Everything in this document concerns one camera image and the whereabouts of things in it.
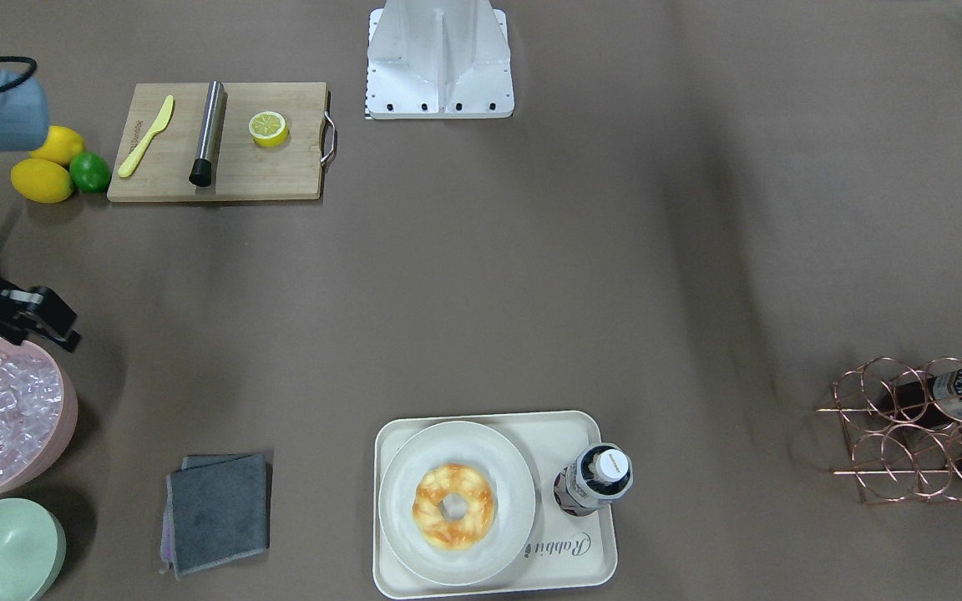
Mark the glazed twisted donut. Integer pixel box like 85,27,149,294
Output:
412,462,497,551

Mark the white round plate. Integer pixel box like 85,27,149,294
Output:
377,420,537,587

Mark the cream rabbit tray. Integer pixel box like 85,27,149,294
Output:
372,410,618,598

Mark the brown tea bottle on tray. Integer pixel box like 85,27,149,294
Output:
553,442,634,517

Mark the pink bowl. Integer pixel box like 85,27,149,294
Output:
0,336,79,503

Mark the yellow lemon lower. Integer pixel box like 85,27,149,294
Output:
10,159,75,203

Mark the yellow lemon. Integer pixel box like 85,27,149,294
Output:
10,159,75,203
29,124,85,168

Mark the green lime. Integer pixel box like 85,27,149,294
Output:
68,151,112,194

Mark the yellow plastic knife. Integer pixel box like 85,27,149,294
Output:
117,95,175,179

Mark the yellow lemon upper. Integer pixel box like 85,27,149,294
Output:
29,124,85,168

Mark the steel muddler black tip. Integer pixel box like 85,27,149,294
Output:
190,80,228,188

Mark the bamboo cutting board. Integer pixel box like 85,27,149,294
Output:
107,81,335,203

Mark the mint green bowl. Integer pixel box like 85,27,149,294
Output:
0,498,68,600

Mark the grey folded cloth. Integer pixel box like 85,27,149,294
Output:
159,453,271,579

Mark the lemon half slice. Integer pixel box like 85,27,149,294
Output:
247,111,290,148

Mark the tea bottle in rack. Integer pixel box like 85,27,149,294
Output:
873,368,962,429

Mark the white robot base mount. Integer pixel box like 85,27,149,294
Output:
364,1,515,119

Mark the copper wire bottle rack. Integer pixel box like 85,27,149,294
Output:
821,357,962,505

